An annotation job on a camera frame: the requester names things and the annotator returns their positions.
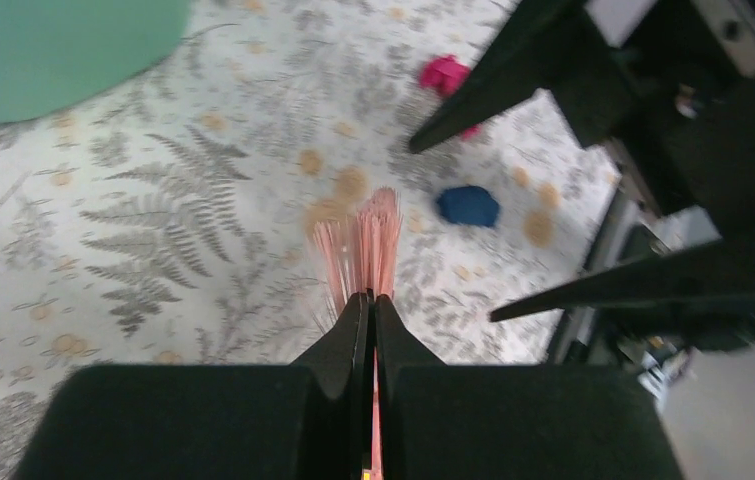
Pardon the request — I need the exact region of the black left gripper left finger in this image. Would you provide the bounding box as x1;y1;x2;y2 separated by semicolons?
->
13;293;371;479

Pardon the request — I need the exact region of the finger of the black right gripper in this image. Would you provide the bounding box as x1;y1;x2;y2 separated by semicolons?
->
408;0;589;154

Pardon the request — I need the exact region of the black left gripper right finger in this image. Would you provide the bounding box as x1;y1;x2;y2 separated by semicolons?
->
374;295;683;479

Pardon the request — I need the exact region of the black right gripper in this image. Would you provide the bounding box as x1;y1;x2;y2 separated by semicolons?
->
489;1;755;346

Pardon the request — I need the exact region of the pink hand brush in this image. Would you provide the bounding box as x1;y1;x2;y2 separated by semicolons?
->
311;186;402;479

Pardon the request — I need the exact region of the magenta paper scrap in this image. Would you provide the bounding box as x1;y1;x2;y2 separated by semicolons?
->
417;54;482;142

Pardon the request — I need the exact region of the small blue paper ball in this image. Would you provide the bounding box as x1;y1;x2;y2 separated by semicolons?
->
436;185;501;228

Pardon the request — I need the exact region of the green waste bin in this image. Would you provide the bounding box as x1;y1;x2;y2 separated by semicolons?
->
0;1;191;122

